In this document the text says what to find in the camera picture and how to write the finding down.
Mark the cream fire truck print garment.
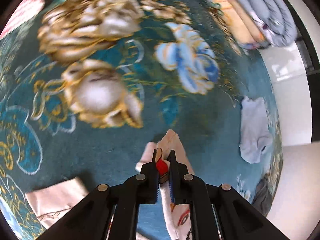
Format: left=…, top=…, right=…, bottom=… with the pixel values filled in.
left=24, top=128, right=201, bottom=240

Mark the grey crumpled garment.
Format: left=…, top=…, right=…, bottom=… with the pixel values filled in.
left=252, top=173, right=273, bottom=217

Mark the light blue shirt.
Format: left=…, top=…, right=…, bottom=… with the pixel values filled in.
left=239, top=96, right=272, bottom=164

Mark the teal floral bedspread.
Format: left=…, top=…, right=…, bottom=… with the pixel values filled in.
left=1, top=0, right=282, bottom=239

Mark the colourful folded blanket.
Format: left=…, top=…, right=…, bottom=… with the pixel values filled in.
left=206, top=0, right=269, bottom=50

